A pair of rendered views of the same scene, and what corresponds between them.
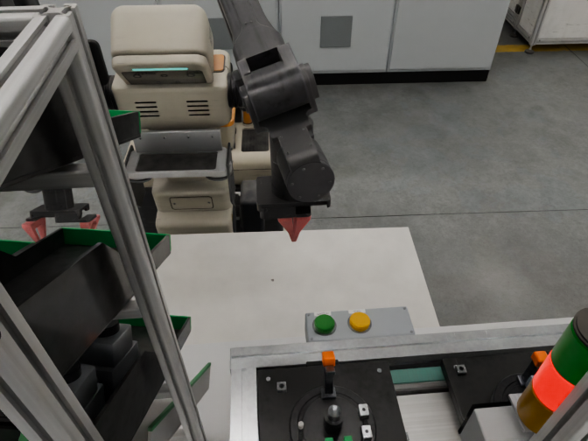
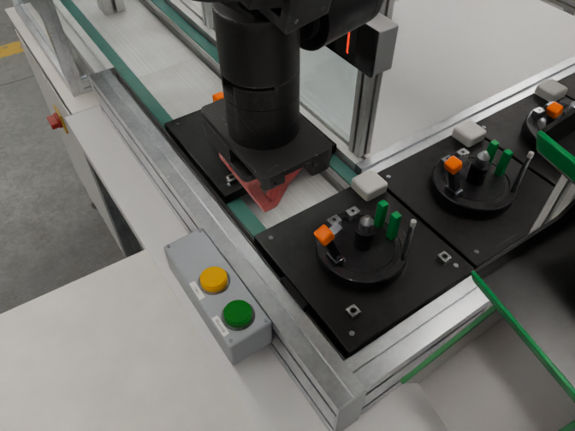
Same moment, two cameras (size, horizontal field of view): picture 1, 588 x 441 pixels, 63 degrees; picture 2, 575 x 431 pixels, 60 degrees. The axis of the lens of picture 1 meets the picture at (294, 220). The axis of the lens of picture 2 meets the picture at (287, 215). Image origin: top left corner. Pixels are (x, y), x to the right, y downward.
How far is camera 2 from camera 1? 75 cm
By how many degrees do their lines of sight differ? 74
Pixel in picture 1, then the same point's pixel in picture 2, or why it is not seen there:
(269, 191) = (291, 147)
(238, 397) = (391, 357)
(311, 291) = (145, 410)
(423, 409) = (273, 215)
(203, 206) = not seen: outside the picture
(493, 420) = (379, 23)
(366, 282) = (99, 346)
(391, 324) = (198, 250)
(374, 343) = (235, 257)
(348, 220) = not seen: outside the picture
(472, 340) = (183, 186)
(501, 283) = not seen: outside the picture
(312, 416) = (366, 262)
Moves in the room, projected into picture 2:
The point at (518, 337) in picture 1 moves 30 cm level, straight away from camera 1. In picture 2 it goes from (161, 157) to (13, 138)
